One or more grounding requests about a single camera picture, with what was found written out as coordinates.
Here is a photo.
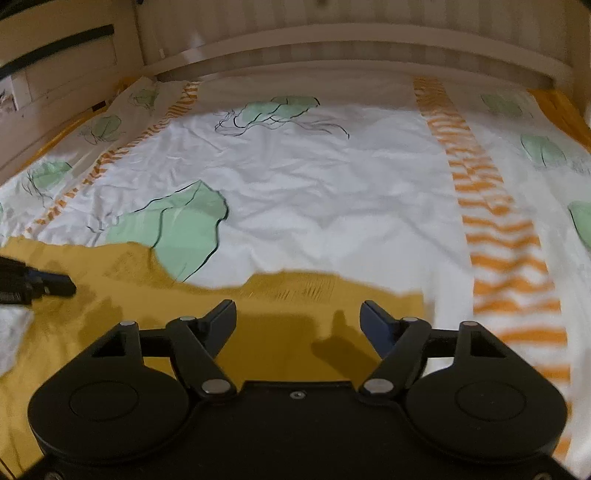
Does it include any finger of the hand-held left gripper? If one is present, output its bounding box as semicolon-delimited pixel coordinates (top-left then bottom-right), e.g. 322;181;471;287
27;270;77;297

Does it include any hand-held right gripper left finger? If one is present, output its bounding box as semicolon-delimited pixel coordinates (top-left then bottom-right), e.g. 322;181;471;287
91;299;238;398

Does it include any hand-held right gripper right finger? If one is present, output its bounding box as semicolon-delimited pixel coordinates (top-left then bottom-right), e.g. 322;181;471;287
359;299;509;398

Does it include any mustard yellow cloth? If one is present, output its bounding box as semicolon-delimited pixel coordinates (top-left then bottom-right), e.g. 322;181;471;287
0;237;426;468

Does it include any small white cloth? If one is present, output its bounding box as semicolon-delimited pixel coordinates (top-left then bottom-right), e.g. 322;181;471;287
0;306;34;376

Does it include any white leaf-print duvet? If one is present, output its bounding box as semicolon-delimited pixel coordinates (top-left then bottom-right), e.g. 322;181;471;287
0;74;591;462

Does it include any wooden bedside cabinet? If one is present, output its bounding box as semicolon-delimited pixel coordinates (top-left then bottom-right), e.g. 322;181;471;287
0;21;145;182

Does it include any yellow mattress sheet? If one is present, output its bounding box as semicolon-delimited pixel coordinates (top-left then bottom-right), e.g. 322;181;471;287
18;82;591;185

